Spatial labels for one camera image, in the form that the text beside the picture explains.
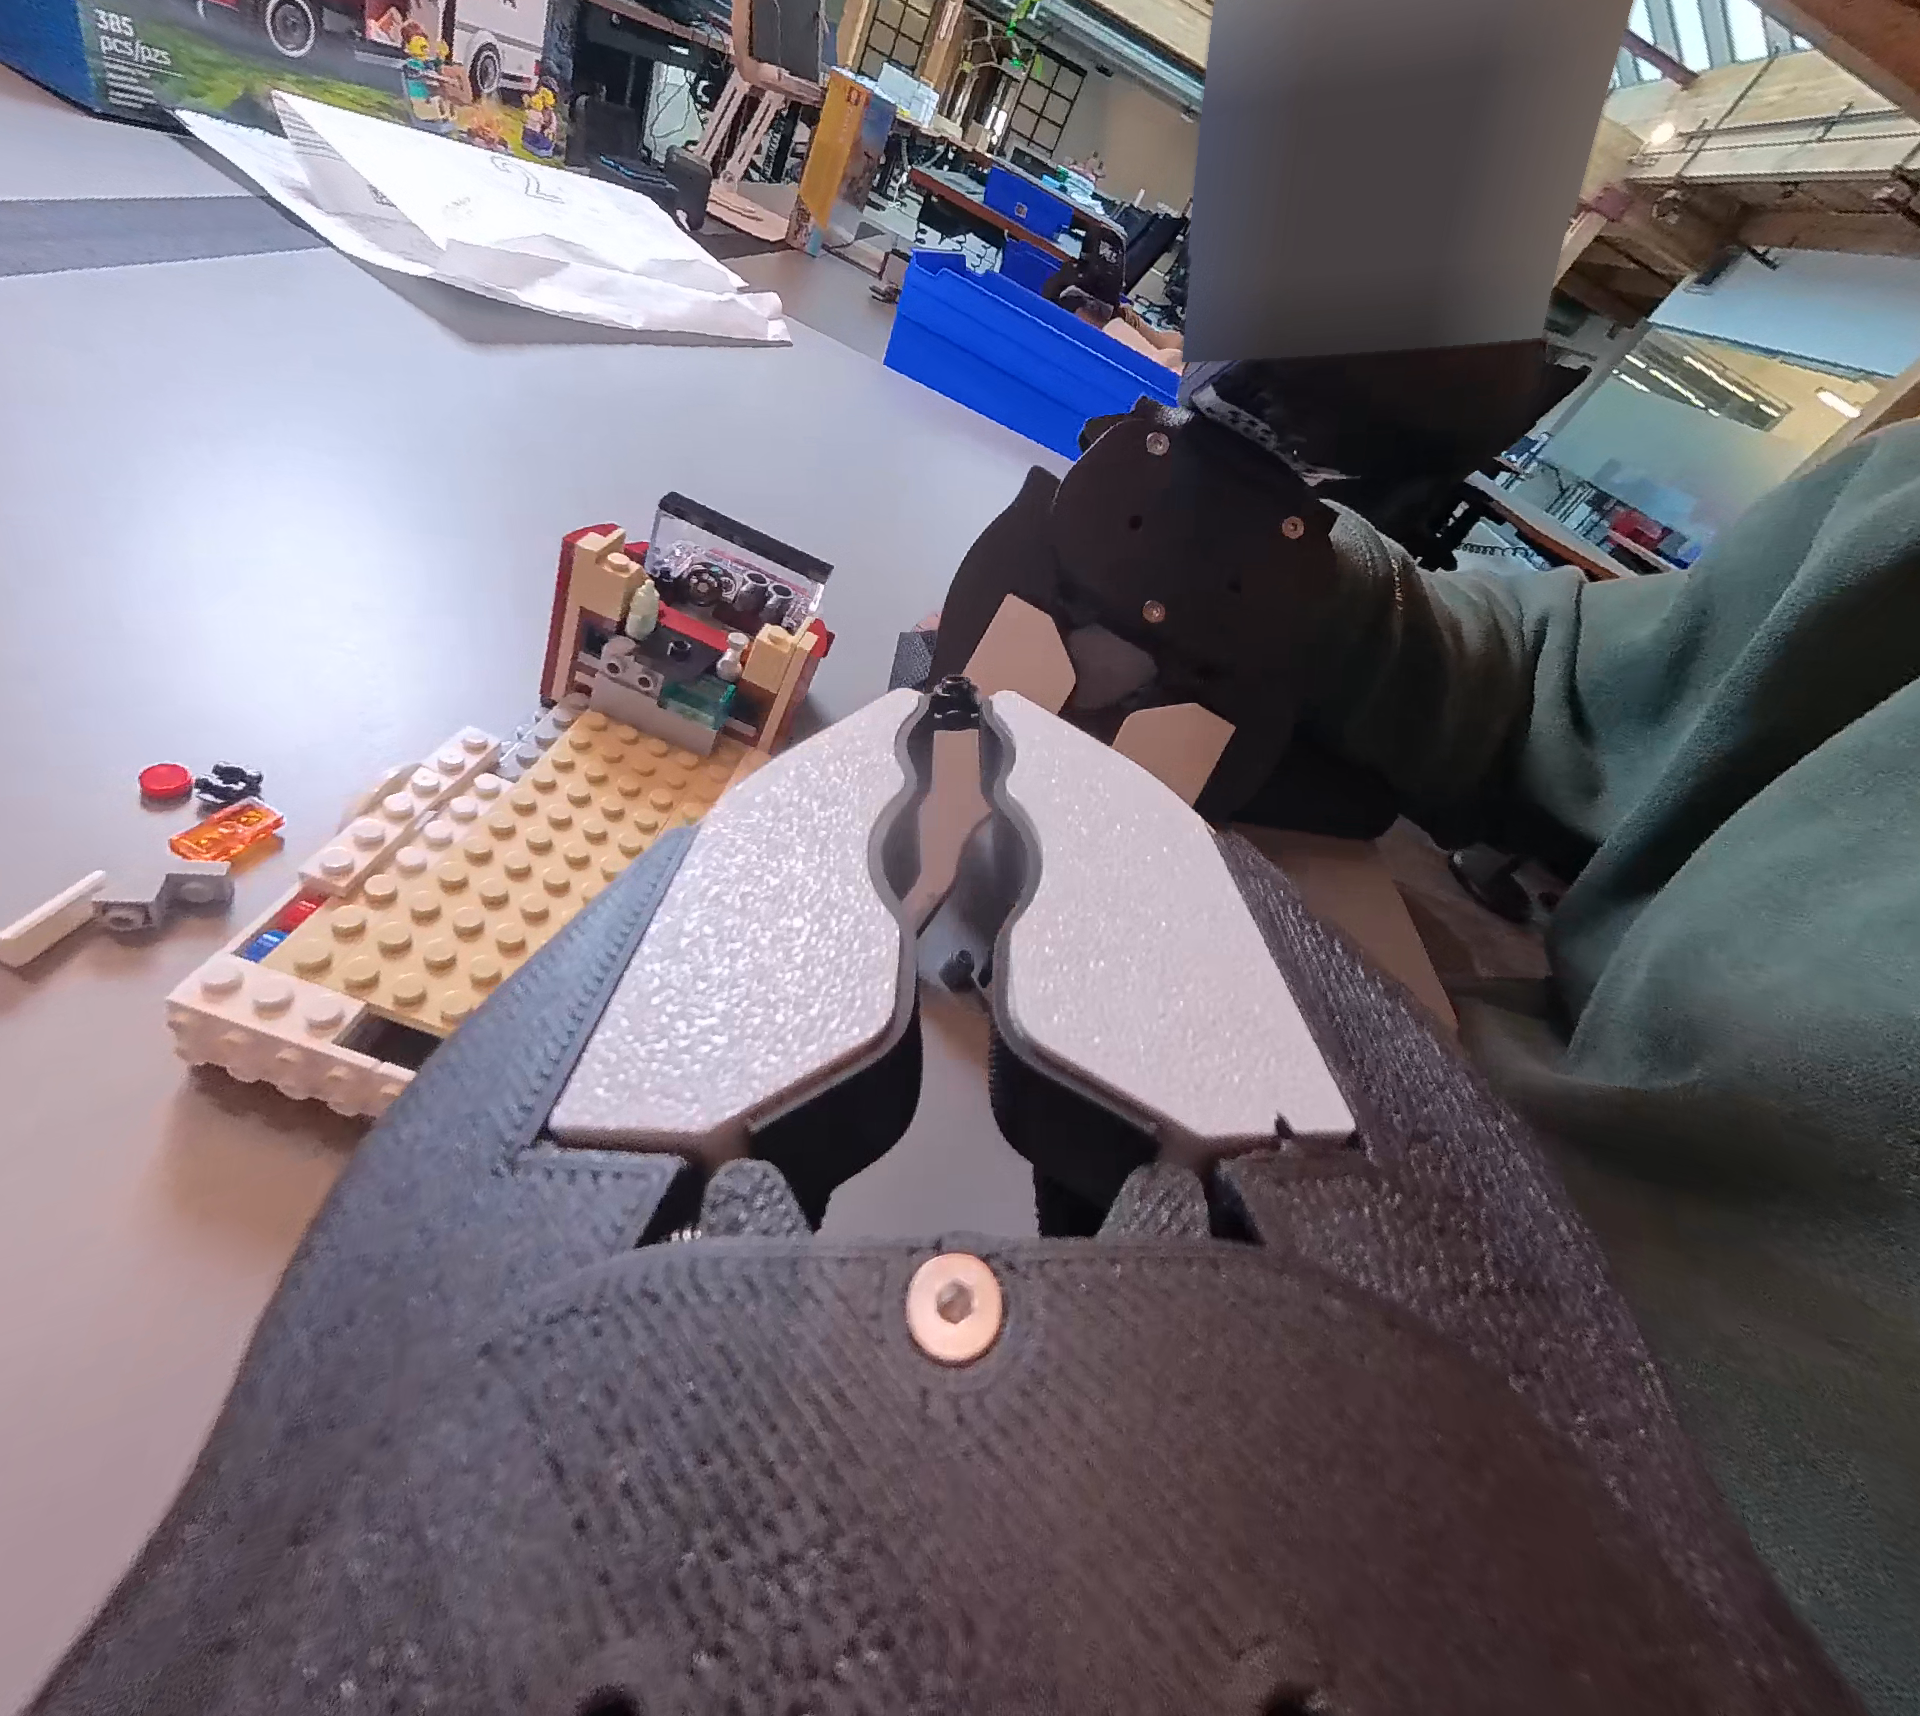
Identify tan white red brick vehicle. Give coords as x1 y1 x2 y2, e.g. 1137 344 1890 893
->
164 490 837 1122

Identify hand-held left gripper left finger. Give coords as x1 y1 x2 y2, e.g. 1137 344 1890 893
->
544 689 923 1237

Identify grey desk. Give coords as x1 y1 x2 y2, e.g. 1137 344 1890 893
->
0 66 1201 1716

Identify white paper bag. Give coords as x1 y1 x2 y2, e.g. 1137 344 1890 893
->
175 89 794 349

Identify transparent orange tile brick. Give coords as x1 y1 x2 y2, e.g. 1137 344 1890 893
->
165 802 287 869

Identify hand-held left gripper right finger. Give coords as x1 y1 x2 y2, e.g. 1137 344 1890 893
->
986 689 1359 1237

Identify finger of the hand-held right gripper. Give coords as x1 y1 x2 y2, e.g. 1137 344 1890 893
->
956 594 1077 716
1114 703 1238 811

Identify white angled bracket brick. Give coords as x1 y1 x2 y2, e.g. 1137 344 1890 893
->
0 861 236 973

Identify yellow cardboard box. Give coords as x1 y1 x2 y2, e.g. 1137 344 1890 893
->
792 66 905 259

